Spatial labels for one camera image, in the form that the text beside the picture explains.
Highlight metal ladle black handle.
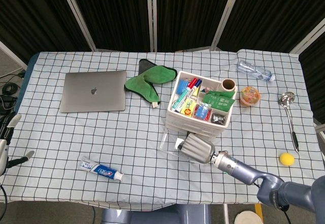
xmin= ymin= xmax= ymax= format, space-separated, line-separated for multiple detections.
xmin=279 ymin=91 xmax=301 ymax=154

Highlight grey closed laptop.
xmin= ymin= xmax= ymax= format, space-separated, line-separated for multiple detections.
xmin=59 ymin=70 xmax=127 ymax=114

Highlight blue white toothpaste tube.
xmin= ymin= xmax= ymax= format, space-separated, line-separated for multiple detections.
xmin=80 ymin=156 xmax=124 ymax=183

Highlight blue snack packet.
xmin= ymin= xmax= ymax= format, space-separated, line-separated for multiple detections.
xmin=194 ymin=104 xmax=212 ymax=120

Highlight clear plastic water bottle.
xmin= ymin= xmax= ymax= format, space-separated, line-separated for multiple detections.
xmin=236 ymin=59 xmax=276 ymax=82

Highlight clear drawer with handle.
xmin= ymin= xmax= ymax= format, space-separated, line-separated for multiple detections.
xmin=157 ymin=129 xmax=212 ymax=164

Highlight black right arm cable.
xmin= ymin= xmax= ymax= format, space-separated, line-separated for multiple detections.
xmin=250 ymin=180 xmax=291 ymax=224

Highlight green microfiber cloth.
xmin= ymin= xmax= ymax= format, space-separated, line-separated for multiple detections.
xmin=124 ymin=58 xmax=178 ymax=108

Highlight red capped marker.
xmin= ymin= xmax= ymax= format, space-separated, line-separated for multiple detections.
xmin=186 ymin=77 xmax=199 ymax=92

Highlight blue checkered tablecloth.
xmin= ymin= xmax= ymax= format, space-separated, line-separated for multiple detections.
xmin=5 ymin=48 xmax=325 ymax=211

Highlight blue capped marker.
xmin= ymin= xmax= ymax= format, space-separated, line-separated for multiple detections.
xmin=192 ymin=79 xmax=204 ymax=95

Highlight blue plastic packet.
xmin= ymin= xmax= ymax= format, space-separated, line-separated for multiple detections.
xmin=177 ymin=79 xmax=189 ymax=94

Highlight white desk organizer with items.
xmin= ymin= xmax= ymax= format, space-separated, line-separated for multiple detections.
xmin=165 ymin=70 xmax=238 ymax=139

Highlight green sachet packets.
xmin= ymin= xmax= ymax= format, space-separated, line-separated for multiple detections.
xmin=202 ymin=90 xmax=237 ymax=112

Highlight yellow foam ball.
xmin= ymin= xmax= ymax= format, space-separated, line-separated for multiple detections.
xmin=279 ymin=152 xmax=296 ymax=167

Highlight green whiteboard marker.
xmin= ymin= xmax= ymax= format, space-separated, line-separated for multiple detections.
xmin=172 ymin=87 xmax=195 ymax=112

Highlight black floor cables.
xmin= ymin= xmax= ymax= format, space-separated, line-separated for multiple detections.
xmin=0 ymin=73 xmax=26 ymax=116

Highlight white round disc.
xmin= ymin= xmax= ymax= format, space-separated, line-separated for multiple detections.
xmin=234 ymin=204 xmax=264 ymax=224

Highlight orange jelly cup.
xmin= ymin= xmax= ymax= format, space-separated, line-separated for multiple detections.
xmin=239 ymin=86 xmax=262 ymax=107

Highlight yellow cartoon snack packet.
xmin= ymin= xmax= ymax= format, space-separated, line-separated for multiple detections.
xmin=180 ymin=99 xmax=199 ymax=117

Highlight black binder clips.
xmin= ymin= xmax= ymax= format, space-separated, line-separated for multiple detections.
xmin=210 ymin=113 xmax=227 ymax=126

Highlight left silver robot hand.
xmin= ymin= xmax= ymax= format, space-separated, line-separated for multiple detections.
xmin=0 ymin=113 xmax=35 ymax=177

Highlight black folding screen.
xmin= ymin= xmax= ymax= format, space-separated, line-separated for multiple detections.
xmin=0 ymin=0 xmax=325 ymax=123

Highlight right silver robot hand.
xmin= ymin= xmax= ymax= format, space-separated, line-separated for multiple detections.
xmin=177 ymin=132 xmax=217 ymax=165

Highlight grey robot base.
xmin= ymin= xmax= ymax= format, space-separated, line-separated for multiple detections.
xmin=101 ymin=203 xmax=212 ymax=224

